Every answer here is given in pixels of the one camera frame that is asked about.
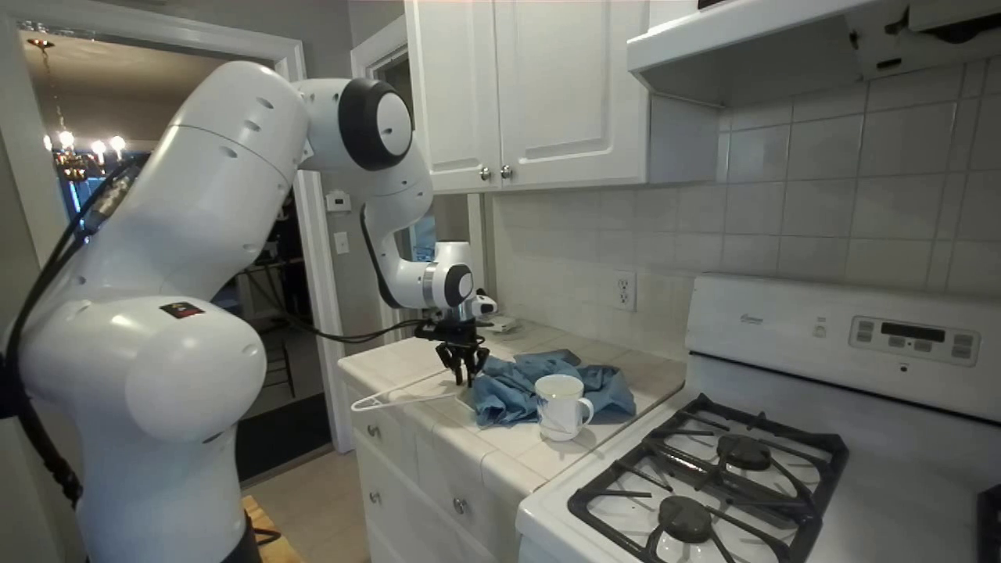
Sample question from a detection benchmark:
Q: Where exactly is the white range hood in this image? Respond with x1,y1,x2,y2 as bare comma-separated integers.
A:
622,0,1001,115

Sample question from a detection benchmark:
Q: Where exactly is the white wall outlet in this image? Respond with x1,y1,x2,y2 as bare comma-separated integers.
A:
607,270,640,317

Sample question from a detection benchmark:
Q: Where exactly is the dark floor mat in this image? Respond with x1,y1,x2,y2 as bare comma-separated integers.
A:
232,391,335,484

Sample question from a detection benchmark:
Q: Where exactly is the blue cloth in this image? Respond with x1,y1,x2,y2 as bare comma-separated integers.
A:
464,346,639,429

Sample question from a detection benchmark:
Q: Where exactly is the white gas stove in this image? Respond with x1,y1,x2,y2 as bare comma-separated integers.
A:
516,273,1001,563

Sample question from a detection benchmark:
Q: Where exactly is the white wide upper cabinet door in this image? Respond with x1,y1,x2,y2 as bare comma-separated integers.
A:
491,0,655,193

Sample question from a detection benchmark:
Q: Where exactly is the white mug with blue print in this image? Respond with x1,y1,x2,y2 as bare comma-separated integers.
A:
533,372,597,445

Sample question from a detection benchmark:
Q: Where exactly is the stove control panel display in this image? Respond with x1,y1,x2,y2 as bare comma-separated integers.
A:
844,313,982,370

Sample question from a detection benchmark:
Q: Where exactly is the black stove grate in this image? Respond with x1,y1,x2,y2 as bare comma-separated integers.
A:
566,391,851,563

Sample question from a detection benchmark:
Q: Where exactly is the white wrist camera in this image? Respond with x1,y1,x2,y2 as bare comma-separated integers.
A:
466,289,499,324

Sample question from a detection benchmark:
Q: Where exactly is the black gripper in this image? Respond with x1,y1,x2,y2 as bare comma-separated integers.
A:
413,313,491,387

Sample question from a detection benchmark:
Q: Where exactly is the white lower cabinet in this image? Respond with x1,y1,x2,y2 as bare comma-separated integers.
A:
342,356,529,563

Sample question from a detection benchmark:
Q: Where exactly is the dark round burner cap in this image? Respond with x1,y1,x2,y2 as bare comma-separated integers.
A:
715,430,776,471
658,495,715,548

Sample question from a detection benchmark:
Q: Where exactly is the white narrow upper cabinet door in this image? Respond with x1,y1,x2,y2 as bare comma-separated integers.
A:
399,0,499,197

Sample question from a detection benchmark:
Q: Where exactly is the lit chandelier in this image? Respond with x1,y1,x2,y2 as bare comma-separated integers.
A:
27,27,131,186

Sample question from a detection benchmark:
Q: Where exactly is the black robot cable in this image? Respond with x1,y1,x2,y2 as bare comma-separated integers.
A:
309,317,431,346

